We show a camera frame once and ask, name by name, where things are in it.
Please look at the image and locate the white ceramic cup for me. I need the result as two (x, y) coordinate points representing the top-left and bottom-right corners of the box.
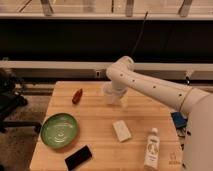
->
(102, 83), (122, 105)

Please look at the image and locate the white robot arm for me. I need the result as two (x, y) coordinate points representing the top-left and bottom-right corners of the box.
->
(106, 56), (213, 171)

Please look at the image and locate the white soap bar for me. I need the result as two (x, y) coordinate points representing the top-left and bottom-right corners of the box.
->
(113, 120), (131, 142)

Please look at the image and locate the green plate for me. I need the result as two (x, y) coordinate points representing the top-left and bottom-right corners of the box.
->
(40, 113), (78, 149)

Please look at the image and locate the black smartphone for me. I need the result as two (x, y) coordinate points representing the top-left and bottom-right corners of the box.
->
(65, 145), (92, 171)

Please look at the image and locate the white plastic bottle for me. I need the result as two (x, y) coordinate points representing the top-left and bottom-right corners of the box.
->
(144, 128), (160, 171)

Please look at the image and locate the blue connector box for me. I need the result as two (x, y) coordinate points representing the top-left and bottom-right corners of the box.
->
(171, 112), (187, 129)

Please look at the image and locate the black office chair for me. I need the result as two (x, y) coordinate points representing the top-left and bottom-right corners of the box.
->
(0, 69), (41, 133)

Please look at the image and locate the white wall outlet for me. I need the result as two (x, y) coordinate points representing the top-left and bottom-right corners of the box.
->
(95, 70), (101, 78)

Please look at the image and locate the black hanging cable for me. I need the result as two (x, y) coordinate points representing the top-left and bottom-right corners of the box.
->
(129, 10), (150, 58)

